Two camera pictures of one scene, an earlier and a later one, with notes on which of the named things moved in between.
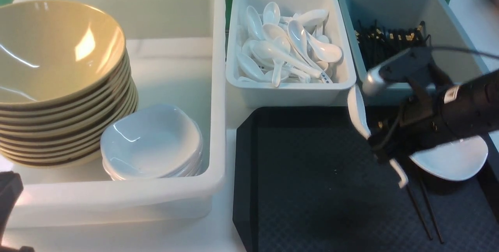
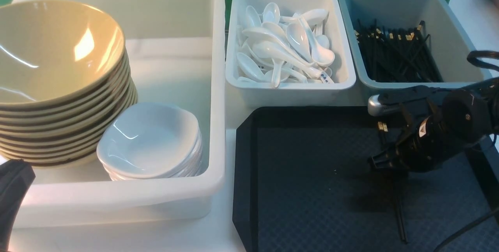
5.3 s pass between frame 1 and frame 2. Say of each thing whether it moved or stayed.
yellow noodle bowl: stayed
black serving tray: stayed
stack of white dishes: stayed
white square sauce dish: moved
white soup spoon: moved
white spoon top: stayed
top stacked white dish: stayed
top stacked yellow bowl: stayed
